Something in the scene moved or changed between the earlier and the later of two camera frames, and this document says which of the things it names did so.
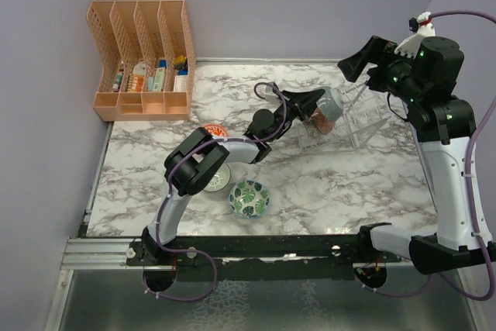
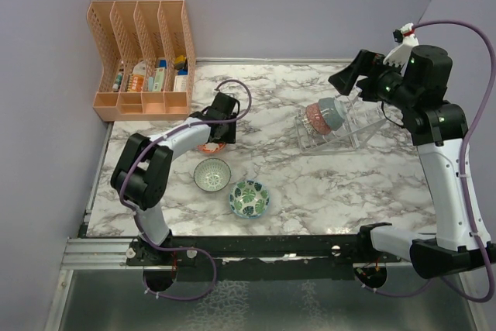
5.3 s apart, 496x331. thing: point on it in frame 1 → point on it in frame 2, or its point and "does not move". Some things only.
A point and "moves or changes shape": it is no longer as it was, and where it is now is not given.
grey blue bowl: x=331 y=103 moves or changes shape
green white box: x=160 y=79 does not move
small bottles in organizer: x=115 y=87 does not move
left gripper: x=302 y=104 → x=229 y=139
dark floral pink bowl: x=323 y=125 does not move
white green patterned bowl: x=220 y=181 does not move
